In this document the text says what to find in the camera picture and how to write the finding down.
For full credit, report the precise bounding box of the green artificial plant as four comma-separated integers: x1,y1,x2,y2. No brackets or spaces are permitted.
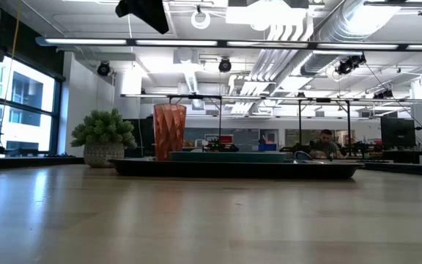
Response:
70,108,138,150

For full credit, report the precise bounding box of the white ring lamp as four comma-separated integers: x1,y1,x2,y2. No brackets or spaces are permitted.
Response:
190,4,212,31

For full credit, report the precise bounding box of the black computer monitor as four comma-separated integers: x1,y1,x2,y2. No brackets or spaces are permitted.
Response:
122,117,156,158
380,117,417,148

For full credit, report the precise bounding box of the red faceted plastic cup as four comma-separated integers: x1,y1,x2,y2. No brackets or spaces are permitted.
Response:
152,103,188,162

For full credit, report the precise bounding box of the black overhead light rail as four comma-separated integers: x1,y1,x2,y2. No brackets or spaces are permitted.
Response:
34,36,422,52

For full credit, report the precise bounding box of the black ceiling camera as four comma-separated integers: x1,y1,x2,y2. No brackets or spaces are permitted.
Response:
218,57,232,73
97,60,111,77
335,54,367,76

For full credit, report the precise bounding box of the silver ventilation duct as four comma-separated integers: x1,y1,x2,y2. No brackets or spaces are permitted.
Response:
300,0,404,76

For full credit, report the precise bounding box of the large glass window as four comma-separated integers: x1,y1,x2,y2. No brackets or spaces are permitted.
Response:
0,54,64,158

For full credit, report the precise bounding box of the grey woven plant pot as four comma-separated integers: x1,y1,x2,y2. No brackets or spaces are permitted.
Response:
83,142,126,169

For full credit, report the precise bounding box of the dark neighbouring table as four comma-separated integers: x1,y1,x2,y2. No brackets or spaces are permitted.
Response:
359,160,422,178

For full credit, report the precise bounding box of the black serving tray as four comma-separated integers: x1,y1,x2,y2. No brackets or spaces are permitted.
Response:
108,158,365,180

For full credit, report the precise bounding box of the black metal frame stand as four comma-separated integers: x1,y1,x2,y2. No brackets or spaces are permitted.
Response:
297,97,352,157
166,94,223,147

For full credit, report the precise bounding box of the yellow hanging cable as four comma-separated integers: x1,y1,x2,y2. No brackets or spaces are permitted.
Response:
7,0,23,96

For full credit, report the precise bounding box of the teal round plate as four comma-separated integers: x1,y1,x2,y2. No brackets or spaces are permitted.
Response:
169,151,288,164

